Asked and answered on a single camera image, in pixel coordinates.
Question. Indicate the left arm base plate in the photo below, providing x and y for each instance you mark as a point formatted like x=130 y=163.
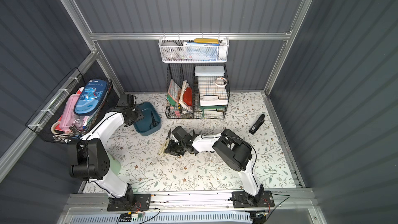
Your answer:
x=139 y=202

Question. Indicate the cream handled scissors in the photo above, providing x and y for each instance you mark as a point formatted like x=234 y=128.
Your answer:
x=165 y=144

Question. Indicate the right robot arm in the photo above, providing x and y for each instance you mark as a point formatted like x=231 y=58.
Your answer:
x=234 y=151

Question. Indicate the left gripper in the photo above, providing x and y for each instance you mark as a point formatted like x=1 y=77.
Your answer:
x=137 y=115

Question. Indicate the black wire side basket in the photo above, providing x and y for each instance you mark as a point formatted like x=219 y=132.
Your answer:
x=45 y=123

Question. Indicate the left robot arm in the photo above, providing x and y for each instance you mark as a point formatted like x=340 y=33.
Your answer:
x=90 y=161

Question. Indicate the white flat box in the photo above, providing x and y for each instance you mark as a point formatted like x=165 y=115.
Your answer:
x=209 y=71

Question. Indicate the all black scissors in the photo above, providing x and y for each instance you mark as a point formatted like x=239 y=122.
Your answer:
x=153 y=123

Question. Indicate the pink pencil case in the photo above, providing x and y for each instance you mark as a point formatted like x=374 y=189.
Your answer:
x=69 y=119

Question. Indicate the teal plastic storage box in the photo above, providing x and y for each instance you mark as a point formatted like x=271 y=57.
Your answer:
x=142 y=126

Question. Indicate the black stapler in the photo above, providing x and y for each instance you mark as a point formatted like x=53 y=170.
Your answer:
x=257 y=124

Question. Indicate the yellow case in basket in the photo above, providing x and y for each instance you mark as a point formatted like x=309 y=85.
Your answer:
x=207 y=41

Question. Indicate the black wire desk organizer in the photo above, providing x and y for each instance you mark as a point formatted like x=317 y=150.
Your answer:
x=209 y=101

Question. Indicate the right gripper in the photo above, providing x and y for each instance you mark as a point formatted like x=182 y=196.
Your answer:
x=172 y=144

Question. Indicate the white wire wall basket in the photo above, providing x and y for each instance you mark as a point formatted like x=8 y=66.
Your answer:
x=187 y=51

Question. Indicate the blue dinosaur pencil case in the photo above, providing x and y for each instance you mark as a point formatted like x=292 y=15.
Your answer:
x=92 y=97

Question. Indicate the red folder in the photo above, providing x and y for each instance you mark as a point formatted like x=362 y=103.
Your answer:
x=188 y=97

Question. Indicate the white tape roll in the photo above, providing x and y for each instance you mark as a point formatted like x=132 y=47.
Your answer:
x=221 y=82

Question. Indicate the mint green pencil cup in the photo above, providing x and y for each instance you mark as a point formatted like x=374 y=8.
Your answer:
x=115 y=165

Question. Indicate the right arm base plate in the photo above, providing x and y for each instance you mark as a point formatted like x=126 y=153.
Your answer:
x=242 y=199

